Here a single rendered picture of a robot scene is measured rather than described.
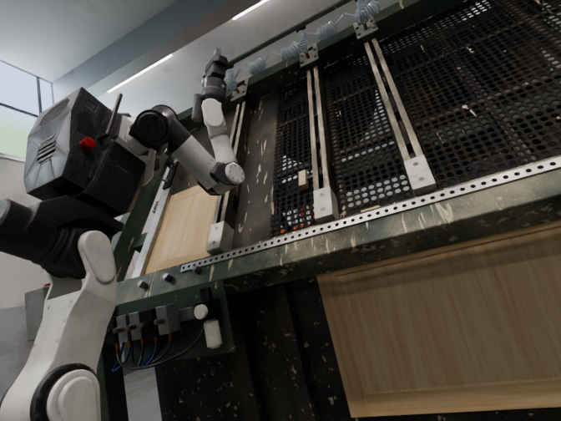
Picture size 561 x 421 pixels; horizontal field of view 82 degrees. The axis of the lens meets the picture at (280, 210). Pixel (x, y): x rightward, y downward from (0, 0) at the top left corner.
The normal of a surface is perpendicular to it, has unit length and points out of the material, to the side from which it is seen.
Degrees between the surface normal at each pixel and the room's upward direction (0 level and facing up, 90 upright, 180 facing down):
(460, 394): 90
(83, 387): 90
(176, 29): 90
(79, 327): 90
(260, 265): 58
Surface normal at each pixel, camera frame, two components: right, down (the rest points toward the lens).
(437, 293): -0.41, -0.10
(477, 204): -0.46, -0.59
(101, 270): 0.89, -0.29
